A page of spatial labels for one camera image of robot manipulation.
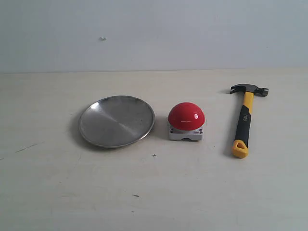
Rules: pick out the yellow black claw hammer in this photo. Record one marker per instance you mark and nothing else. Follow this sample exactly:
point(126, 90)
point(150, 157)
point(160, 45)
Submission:
point(240, 144)

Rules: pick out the red dome push button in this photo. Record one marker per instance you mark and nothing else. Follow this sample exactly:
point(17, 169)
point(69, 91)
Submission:
point(186, 121)

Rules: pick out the round steel plate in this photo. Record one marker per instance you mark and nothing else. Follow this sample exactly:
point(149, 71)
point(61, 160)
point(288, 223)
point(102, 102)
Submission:
point(116, 121)

